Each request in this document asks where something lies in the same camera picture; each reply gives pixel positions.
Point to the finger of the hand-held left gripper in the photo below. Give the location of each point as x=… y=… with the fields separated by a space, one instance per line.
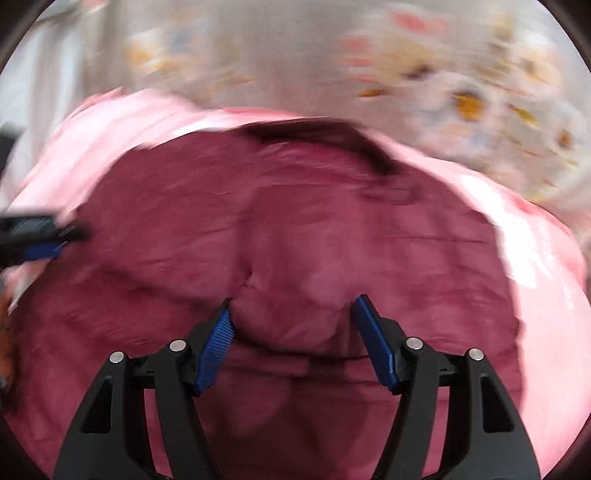
x=74 y=233
x=44 y=252

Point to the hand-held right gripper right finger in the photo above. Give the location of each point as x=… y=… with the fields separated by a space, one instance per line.
x=376 y=341

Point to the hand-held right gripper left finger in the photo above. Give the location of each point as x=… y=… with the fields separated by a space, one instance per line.
x=214 y=350

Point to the maroon quilted puffer jacket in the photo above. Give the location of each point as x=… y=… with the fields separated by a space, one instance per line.
x=300 y=230

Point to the pink printed blanket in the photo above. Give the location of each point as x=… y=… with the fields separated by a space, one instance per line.
x=545 y=323

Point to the grey floral bedsheet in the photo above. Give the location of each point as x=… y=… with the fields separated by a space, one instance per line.
x=277 y=55

